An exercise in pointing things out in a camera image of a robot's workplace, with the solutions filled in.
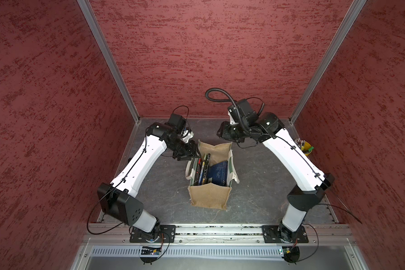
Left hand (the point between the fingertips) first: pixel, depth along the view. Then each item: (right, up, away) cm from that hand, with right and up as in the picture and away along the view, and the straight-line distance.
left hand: (194, 160), depth 73 cm
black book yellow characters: (+4, -8, +5) cm, 11 cm away
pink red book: (+1, -7, +8) cm, 11 cm away
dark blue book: (+12, -9, +12) cm, 19 cm away
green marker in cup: (+63, +4, +18) cm, 66 cm away
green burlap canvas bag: (+8, -17, +3) cm, 19 cm away
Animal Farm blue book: (+3, -9, +4) cm, 10 cm away
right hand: (+11, +10, -3) cm, 15 cm away
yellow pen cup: (+63, +3, +21) cm, 66 cm away
